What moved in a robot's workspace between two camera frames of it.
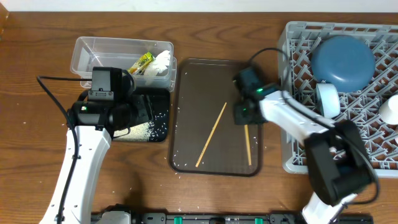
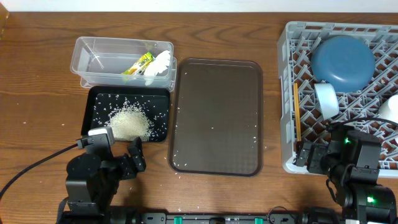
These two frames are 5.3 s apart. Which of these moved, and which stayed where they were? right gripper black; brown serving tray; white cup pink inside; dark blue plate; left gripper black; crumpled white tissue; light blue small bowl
Moved: left gripper black; right gripper black
Stayed: crumpled white tissue; light blue small bowl; dark blue plate; brown serving tray; white cup pink inside
